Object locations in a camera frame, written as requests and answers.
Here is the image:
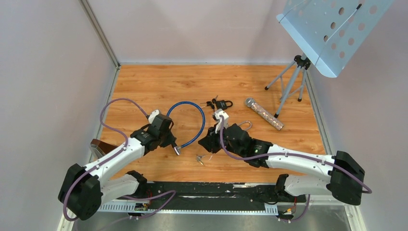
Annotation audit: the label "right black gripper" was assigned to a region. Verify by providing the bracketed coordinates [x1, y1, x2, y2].
[198, 124, 244, 158]

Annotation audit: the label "blue cable lock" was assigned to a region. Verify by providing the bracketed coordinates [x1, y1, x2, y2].
[166, 100, 207, 157]

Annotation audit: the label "small black padlock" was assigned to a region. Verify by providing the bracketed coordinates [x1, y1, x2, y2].
[214, 100, 233, 110]

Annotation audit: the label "brass padlock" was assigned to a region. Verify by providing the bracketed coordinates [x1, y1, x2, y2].
[238, 120, 253, 131]

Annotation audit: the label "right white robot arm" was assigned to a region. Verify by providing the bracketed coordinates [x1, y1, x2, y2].
[198, 124, 372, 205]

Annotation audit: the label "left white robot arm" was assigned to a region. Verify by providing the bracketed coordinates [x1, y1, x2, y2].
[58, 111, 176, 220]

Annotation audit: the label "glitter microphone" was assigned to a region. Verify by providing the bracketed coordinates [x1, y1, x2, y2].
[244, 98, 284, 131]

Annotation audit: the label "brown wooden block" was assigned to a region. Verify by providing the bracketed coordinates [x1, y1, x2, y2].
[89, 139, 117, 159]

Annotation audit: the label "blue music stand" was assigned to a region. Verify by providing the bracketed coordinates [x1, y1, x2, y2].
[264, 0, 395, 118]

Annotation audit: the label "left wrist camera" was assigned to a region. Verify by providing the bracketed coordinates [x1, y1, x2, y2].
[147, 109, 161, 124]

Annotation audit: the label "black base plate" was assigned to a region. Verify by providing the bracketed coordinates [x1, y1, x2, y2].
[132, 181, 306, 211]

